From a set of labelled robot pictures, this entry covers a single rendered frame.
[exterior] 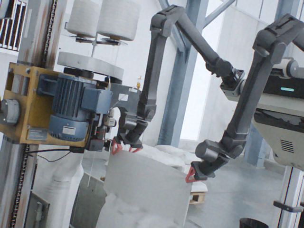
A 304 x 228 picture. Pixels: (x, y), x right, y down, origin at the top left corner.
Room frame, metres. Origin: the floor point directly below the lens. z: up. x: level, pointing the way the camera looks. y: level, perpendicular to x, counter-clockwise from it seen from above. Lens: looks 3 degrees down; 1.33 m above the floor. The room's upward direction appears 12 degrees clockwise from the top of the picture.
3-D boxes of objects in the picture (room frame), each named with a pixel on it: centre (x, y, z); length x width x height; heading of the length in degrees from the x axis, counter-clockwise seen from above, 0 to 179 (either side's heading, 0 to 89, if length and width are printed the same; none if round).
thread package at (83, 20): (1.85, 0.39, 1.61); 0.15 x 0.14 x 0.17; 44
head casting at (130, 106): (2.01, 0.23, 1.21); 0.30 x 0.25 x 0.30; 44
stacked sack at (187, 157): (5.37, -0.47, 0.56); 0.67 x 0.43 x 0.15; 44
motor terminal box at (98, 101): (1.51, 0.21, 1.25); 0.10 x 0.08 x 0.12; 159
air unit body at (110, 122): (1.80, 0.18, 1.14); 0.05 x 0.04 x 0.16; 134
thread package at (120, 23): (1.66, 0.21, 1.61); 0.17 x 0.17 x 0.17
